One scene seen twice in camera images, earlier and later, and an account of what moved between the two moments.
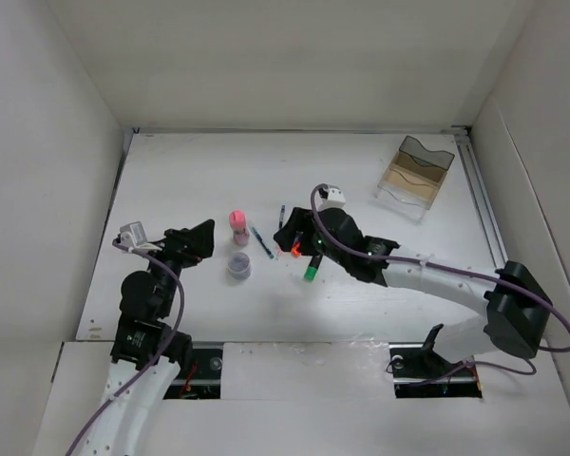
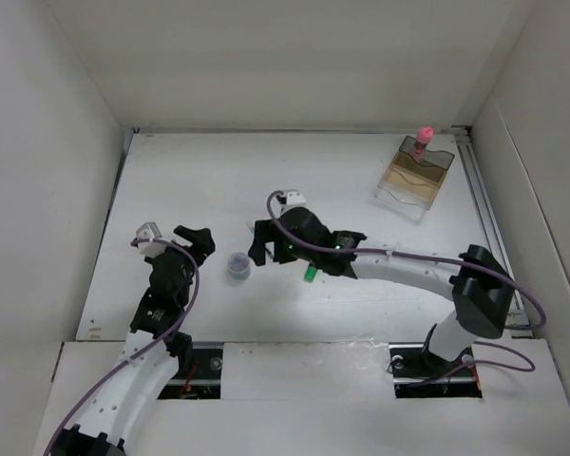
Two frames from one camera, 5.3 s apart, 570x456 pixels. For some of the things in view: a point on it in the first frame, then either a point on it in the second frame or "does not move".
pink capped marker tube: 237,221 -> 424,137
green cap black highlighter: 313,268 does not move
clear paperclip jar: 239,266 does not move
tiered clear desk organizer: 412,179 does not move
